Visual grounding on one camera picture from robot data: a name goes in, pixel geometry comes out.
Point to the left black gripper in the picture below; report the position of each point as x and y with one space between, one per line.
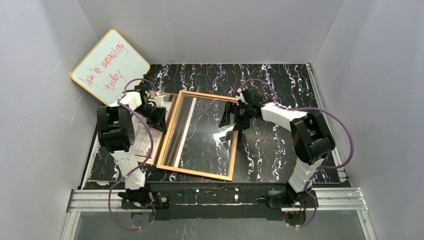
156 113

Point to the orange wooden picture frame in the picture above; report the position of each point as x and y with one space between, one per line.
195 172

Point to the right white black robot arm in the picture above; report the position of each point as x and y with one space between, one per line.
311 137

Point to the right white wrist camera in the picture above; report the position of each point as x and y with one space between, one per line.
240 96

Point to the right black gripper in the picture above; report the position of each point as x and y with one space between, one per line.
235 112

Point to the transparent acrylic sheet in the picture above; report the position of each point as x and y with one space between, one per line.
205 139

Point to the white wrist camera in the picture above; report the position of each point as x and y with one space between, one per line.
159 100
240 96

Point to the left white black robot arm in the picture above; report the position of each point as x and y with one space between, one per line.
116 132

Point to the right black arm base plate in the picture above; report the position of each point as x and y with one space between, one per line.
277 199

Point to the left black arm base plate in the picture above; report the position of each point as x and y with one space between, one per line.
145 200

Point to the whiteboard with red writing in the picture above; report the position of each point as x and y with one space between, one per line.
109 66

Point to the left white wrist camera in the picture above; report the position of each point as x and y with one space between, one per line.
159 100

